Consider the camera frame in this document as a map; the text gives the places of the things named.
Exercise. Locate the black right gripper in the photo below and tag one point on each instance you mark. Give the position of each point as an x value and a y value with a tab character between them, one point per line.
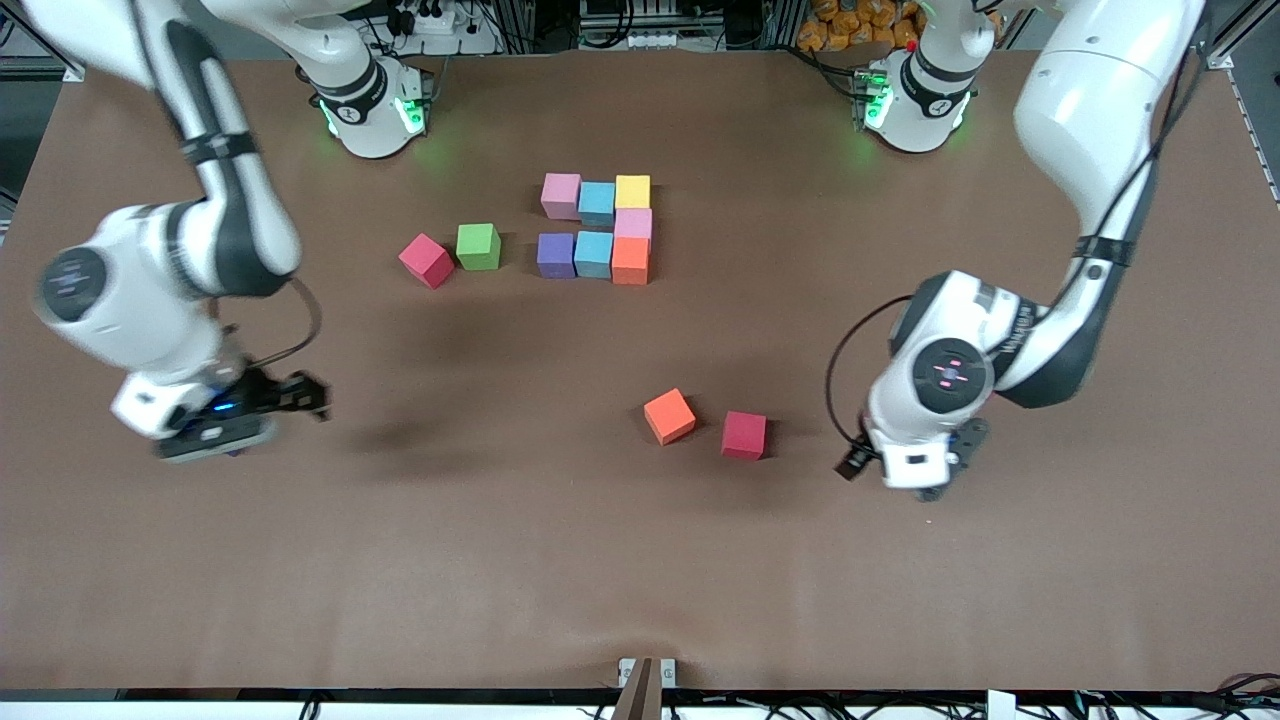
268	393

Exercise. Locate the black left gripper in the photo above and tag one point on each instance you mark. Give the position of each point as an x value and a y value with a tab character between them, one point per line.
856	461

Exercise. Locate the red foam cube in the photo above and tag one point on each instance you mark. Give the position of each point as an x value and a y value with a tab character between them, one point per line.
744	435
427	262

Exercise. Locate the orange foam cube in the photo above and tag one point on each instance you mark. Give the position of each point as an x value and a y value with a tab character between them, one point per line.
630	263
669	416

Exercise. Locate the cyan foam cube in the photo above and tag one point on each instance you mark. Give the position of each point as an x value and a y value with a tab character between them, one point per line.
593	254
597	202

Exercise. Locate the pink foam cube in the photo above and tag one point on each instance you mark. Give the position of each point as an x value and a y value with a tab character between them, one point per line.
561	196
634	223

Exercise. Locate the yellow foam cube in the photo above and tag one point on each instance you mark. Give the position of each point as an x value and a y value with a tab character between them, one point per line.
632	191

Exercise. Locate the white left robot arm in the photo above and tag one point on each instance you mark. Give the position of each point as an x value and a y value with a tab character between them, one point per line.
1100	100

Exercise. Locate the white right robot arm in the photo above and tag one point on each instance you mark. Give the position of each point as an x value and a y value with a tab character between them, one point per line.
130	290

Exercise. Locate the green foam cube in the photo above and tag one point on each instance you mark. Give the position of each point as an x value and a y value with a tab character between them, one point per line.
478	247

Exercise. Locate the brown table cover sheet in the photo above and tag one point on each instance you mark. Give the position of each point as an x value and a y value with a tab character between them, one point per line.
640	560

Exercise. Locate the white power strip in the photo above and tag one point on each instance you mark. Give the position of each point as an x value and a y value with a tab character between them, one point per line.
445	40

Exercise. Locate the orange packets pile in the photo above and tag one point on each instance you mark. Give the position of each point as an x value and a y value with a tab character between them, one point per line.
850	25

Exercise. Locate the white electrical box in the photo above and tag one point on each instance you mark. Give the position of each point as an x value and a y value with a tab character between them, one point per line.
650	40

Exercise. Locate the silver bracket with brown post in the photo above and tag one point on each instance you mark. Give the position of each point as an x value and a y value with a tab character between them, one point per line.
645	690

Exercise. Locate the aluminium frame profile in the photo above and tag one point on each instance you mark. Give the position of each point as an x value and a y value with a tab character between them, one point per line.
1222	55
60	65

